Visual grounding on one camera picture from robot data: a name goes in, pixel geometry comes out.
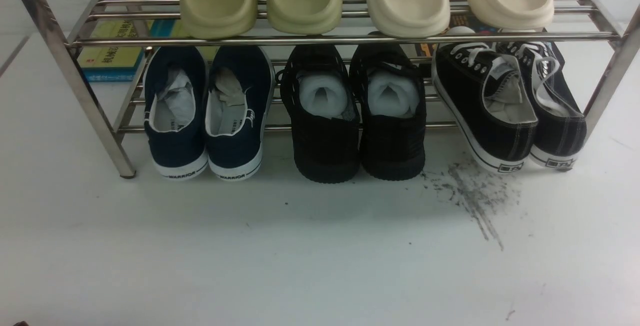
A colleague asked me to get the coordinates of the black canvas sneaker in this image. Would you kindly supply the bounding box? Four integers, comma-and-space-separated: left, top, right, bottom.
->
493, 41, 588, 171
431, 41, 538, 174

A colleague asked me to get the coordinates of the stainless steel shoe rack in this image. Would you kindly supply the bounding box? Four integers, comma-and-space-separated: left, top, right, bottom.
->
22, 0, 639, 180

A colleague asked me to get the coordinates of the black knit sneaker left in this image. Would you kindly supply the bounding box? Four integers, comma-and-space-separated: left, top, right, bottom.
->
276, 44, 361, 184

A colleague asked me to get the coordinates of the black knit sneaker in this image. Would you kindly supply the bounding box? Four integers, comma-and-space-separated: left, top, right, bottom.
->
349, 42, 427, 181
276, 44, 361, 184

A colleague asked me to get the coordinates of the black knit sneaker right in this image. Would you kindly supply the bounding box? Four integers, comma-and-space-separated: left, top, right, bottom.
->
349, 42, 427, 181

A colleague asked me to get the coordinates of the navy canvas shoe right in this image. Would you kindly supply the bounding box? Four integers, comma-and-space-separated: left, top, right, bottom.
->
204, 45, 275, 181

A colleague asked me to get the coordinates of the navy canvas shoe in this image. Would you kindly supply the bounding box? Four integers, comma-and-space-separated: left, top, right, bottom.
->
142, 46, 208, 181
204, 45, 275, 181

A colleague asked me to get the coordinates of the navy canvas shoe left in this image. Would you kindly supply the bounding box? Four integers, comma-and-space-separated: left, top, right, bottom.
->
142, 46, 208, 181

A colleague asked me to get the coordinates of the olive green slipper left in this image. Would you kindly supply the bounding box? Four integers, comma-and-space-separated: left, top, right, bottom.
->
179, 0, 258, 39

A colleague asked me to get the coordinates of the yellow blue book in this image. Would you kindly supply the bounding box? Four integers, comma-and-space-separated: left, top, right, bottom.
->
77, 19, 187, 82

